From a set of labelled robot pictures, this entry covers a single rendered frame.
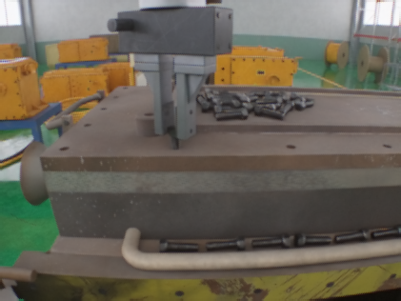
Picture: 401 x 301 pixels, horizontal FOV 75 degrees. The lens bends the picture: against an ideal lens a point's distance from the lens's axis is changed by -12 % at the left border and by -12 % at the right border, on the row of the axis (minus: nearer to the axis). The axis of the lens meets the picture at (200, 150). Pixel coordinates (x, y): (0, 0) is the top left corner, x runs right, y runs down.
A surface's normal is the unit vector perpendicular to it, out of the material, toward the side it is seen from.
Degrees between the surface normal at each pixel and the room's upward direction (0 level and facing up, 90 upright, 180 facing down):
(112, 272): 0
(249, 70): 90
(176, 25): 90
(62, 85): 90
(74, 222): 90
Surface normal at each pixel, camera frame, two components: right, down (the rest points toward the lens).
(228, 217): 0.03, 0.40
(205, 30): -0.48, 0.35
